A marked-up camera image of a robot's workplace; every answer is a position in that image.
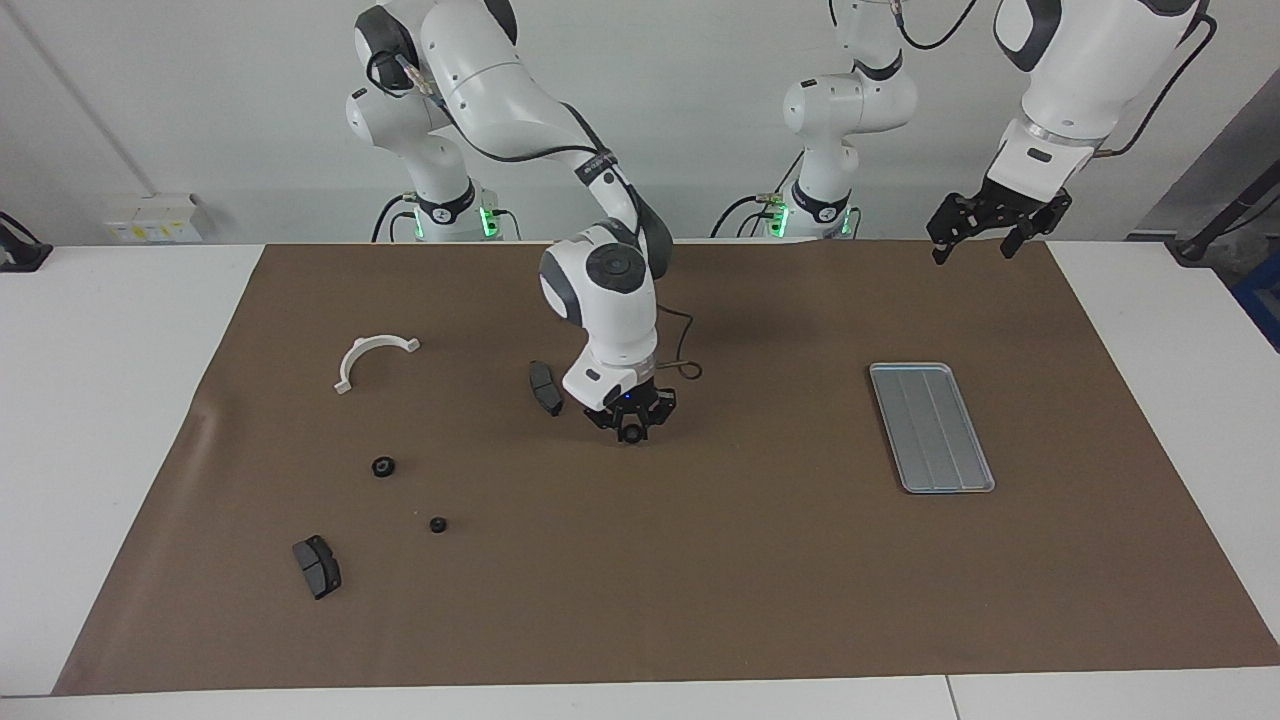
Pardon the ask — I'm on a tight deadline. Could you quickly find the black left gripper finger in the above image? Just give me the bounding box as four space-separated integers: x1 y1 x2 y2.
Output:
926 195 981 265
1003 195 1073 259

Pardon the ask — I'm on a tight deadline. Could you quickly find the silver metal tray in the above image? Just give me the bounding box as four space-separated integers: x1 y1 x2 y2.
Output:
868 362 997 495

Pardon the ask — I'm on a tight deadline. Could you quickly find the dark grey brake pad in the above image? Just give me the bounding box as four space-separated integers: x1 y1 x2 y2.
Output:
292 535 343 601
527 360 565 418

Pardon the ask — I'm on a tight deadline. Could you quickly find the brown table mat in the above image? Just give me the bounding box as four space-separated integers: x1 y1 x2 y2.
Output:
52 238 1280 696

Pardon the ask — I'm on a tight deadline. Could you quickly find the black stand pole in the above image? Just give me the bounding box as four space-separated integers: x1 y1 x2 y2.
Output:
1170 160 1280 263

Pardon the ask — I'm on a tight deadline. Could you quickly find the grey partition panel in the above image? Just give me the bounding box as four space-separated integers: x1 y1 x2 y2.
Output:
1130 70 1280 241

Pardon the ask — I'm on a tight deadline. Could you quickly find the blue crate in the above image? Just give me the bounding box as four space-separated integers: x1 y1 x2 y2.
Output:
1232 250 1280 353

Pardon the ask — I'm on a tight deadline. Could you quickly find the white yellow-labelled socket box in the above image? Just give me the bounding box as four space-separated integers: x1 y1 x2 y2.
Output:
105 194 206 244

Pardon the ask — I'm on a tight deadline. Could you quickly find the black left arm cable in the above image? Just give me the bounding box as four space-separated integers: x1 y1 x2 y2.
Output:
895 0 1219 159

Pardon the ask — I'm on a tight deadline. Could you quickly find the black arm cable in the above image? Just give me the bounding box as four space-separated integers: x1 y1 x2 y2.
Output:
895 0 1219 159
368 50 703 381

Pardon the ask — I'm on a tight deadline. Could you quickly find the black base cable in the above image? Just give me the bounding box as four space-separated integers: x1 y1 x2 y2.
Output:
710 148 806 239
372 193 413 243

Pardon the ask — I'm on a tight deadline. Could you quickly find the white curved plastic bracket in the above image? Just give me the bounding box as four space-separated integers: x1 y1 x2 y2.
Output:
333 335 422 396

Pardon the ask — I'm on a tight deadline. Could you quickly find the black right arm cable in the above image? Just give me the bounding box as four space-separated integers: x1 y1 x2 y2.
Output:
368 50 703 381

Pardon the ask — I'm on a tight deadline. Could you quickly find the black clamp mount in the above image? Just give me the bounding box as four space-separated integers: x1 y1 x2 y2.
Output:
0 212 53 273

